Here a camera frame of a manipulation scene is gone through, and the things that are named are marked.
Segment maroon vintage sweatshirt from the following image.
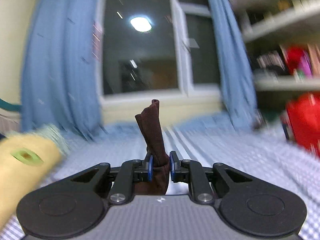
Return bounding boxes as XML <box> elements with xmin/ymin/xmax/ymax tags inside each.
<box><xmin>135</xmin><ymin>99</ymin><xmax>170</xmax><ymax>195</ymax></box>

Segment dark folded clothes on shelf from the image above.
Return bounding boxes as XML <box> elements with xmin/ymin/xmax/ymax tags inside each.
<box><xmin>256</xmin><ymin>50</ymin><xmax>287</xmax><ymax>75</ymax></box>

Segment right blue star curtain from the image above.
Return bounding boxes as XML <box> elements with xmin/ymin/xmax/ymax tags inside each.
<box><xmin>208</xmin><ymin>0</ymin><xmax>257</xmax><ymax>129</ymax></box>

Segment blue star curtain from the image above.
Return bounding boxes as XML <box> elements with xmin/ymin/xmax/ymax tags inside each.
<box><xmin>21</xmin><ymin>0</ymin><xmax>103</xmax><ymax>140</ymax></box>
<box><xmin>208</xmin><ymin>0</ymin><xmax>257</xmax><ymax>129</ymax></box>

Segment yellow avocado print quilt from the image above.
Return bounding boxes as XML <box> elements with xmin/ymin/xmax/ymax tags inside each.
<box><xmin>1</xmin><ymin>125</ymin><xmax>68</xmax><ymax>228</ymax></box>

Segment left blue star curtain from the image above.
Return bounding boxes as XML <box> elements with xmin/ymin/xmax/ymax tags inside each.
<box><xmin>21</xmin><ymin>0</ymin><xmax>103</xmax><ymax>140</ymax></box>

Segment white framed window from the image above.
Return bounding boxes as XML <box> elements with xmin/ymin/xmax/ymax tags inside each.
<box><xmin>98</xmin><ymin>0</ymin><xmax>221</xmax><ymax>102</ymax></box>

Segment red shopping bag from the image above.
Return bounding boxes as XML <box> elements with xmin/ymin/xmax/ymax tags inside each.
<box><xmin>286</xmin><ymin>92</ymin><xmax>320</xmax><ymax>158</ymax></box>

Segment teal trimmed headboard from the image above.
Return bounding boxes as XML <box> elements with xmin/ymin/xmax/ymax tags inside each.
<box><xmin>0</xmin><ymin>99</ymin><xmax>21</xmax><ymax>135</ymax></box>

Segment pink handbag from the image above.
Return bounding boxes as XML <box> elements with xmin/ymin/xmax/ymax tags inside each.
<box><xmin>298</xmin><ymin>50</ymin><xmax>312</xmax><ymax>77</ymax></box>

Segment red cloth on shelf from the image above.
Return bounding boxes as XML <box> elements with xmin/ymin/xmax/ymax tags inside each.
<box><xmin>286</xmin><ymin>46</ymin><xmax>304</xmax><ymax>75</ymax></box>

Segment white wall shelf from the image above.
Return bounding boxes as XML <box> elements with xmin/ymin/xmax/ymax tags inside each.
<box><xmin>222</xmin><ymin>0</ymin><xmax>320</xmax><ymax>92</ymax></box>

